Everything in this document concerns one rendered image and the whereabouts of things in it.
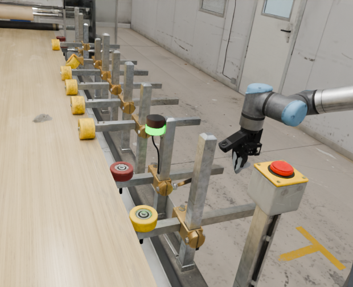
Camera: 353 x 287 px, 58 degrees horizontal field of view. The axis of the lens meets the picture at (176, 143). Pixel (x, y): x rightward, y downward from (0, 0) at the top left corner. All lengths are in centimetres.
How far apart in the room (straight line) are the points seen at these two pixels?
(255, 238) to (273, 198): 13
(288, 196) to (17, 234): 64
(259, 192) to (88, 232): 47
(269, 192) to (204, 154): 28
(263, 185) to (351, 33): 340
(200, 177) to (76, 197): 38
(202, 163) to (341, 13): 335
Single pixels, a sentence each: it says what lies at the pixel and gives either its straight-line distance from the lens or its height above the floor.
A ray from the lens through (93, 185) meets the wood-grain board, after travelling 104.
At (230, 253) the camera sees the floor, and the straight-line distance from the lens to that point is 217.
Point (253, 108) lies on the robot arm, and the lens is 120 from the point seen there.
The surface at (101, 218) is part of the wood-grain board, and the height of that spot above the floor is 90.
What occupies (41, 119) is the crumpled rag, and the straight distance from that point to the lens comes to 146.
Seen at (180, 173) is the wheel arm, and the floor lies 86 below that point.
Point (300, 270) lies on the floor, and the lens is 226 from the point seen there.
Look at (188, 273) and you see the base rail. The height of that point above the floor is 70.
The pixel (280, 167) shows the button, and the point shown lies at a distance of 59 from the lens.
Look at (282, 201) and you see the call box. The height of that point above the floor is 118.
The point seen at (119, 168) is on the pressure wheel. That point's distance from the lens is 111.
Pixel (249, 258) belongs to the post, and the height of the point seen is 102.
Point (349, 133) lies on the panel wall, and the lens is 388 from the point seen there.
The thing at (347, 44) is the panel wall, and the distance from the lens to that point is 392.
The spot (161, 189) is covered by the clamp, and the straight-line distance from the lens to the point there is 112.
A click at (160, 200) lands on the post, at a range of 118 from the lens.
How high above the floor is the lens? 150
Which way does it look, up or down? 27 degrees down
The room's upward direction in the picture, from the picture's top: 8 degrees clockwise
